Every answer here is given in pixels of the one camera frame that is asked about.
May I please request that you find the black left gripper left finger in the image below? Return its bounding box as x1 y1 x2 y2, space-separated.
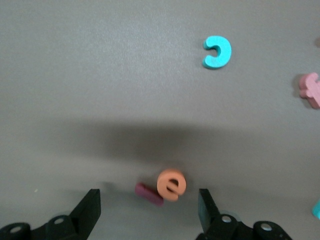
0 188 102 240

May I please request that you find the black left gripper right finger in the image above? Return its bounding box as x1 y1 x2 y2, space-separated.
195 188 293 240

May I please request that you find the orange letter e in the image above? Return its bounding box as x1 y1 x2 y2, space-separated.
156 168 188 203

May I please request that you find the maroon letter l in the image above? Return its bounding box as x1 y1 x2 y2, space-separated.
134 182 165 208

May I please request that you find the teal letter c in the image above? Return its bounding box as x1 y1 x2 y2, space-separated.
201 35 233 70

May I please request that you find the teal letter d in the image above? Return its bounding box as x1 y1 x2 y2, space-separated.
311 199 320 221

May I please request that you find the brown table cover sheet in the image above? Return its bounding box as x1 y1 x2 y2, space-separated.
0 0 320 240

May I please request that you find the pink letter f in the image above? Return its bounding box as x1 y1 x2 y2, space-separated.
298 72 320 110

